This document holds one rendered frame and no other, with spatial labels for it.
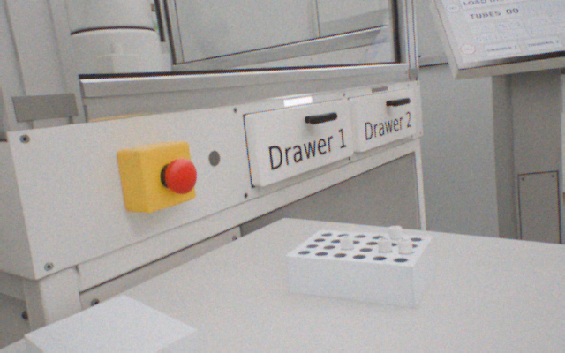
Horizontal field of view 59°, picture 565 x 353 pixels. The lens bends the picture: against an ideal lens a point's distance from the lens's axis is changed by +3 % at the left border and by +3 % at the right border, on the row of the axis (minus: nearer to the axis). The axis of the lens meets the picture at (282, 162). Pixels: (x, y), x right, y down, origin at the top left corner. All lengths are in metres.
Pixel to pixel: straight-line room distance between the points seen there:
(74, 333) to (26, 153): 0.18
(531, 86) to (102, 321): 1.44
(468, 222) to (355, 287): 2.02
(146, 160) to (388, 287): 0.28
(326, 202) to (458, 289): 0.48
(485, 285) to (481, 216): 1.94
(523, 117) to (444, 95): 0.76
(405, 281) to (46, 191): 0.35
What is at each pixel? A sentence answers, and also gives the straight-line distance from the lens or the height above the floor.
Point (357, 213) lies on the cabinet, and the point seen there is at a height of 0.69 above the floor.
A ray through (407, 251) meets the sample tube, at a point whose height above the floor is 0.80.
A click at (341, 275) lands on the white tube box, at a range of 0.46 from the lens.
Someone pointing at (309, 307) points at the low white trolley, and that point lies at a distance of 0.46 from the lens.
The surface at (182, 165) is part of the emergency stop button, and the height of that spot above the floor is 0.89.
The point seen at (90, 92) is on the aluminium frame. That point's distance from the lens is 0.56.
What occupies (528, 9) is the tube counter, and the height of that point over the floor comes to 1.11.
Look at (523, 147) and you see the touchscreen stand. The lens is 1.68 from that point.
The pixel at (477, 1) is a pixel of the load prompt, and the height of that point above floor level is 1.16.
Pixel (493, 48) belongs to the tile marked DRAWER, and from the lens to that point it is 1.55.
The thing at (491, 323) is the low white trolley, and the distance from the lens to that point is 0.43.
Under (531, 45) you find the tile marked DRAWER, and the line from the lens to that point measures 1.59.
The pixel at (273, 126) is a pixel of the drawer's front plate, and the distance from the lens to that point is 0.74.
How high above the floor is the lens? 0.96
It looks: 8 degrees down
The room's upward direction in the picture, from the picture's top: 6 degrees counter-clockwise
